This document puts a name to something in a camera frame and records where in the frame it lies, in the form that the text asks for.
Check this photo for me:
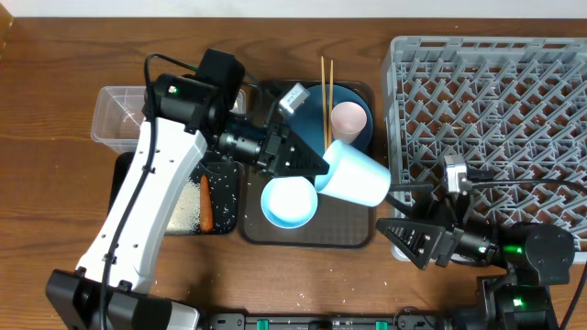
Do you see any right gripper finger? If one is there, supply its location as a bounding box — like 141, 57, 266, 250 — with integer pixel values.
385, 181, 434, 215
376, 218, 446, 270

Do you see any light blue rice bowl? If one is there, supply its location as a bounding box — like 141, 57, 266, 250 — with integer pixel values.
260, 177, 318, 229

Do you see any light blue cup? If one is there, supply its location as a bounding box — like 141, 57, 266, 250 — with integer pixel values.
315, 140, 391, 207

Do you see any pink cup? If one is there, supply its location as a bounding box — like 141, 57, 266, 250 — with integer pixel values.
330, 102, 367, 144

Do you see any orange carrot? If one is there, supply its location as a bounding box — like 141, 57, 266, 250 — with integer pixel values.
200, 175, 214, 233

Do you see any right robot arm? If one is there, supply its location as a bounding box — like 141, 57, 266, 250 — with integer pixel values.
376, 181, 586, 329

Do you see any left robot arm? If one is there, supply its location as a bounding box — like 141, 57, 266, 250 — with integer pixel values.
46, 49, 329, 329

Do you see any grey dishwasher rack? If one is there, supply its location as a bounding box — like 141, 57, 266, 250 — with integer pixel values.
382, 36, 586, 263

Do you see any dark blue plate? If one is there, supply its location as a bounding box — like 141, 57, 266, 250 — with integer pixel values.
286, 82, 374, 156

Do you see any black plastic tray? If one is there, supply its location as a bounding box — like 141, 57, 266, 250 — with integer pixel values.
108, 151, 240, 237

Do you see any brown serving tray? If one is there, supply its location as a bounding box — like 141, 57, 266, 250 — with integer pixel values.
238, 82, 374, 248

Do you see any left wooden chopstick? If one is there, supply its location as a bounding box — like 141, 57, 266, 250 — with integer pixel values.
320, 56, 328, 152

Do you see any wooden chopstick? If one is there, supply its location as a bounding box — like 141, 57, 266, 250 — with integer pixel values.
320, 56, 328, 152
326, 60, 334, 149

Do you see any right wooden chopstick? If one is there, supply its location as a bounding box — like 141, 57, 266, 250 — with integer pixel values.
326, 60, 334, 149

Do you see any spilled white rice pile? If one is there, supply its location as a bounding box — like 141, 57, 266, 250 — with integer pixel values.
164, 162, 238, 233

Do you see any clear plastic bin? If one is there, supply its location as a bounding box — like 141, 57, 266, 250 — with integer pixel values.
90, 85, 248, 155

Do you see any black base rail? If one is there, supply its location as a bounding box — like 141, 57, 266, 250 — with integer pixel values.
196, 313, 458, 330

